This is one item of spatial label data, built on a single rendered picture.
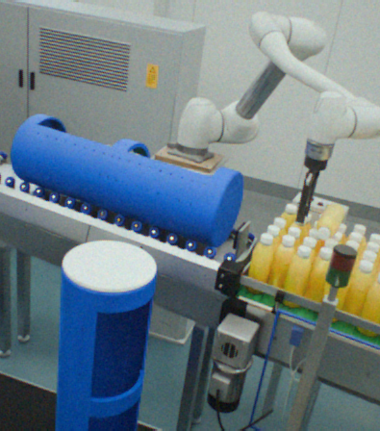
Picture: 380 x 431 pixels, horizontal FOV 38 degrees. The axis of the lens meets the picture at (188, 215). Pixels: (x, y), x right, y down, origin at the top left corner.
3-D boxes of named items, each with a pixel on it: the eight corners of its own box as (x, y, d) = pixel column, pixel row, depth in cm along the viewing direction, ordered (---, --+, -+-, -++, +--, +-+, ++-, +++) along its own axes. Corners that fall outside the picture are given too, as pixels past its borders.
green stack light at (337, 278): (327, 272, 151) (331, 257, 149) (350, 280, 149) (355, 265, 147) (321, 282, 146) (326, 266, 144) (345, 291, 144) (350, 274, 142)
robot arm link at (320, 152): (304, 139, 176) (300, 157, 178) (332, 146, 173) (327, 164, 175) (311, 133, 183) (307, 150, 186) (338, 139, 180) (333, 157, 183)
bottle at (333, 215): (342, 224, 195) (331, 245, 179) (321, 217, 197) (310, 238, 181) (347, 206, 192) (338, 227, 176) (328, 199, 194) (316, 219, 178)
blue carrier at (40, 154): (53, 172, 243) (57, 109, 232) (236, 233, 213) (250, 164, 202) (9, 189, 218) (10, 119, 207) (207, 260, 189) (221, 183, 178)
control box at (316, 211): (293, 214, 222) (299, 190, 218) (342, 229, 216) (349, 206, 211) (287, 223, 214) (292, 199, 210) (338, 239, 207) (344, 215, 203)
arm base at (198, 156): (175, 144, 278) (177, 134, 276) (215, 156, 271) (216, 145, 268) (158, 151, 262) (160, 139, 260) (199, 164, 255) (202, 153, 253)
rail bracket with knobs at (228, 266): (222, 281, 189) (227, 255, 185) (241, 288, 187) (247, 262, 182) (212, 294, 181) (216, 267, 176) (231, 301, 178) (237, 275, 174)
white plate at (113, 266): (44, 271, 155) (44, 275, 156) (134, 300, 149) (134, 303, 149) (90, 232, 179) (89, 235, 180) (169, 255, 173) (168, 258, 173)
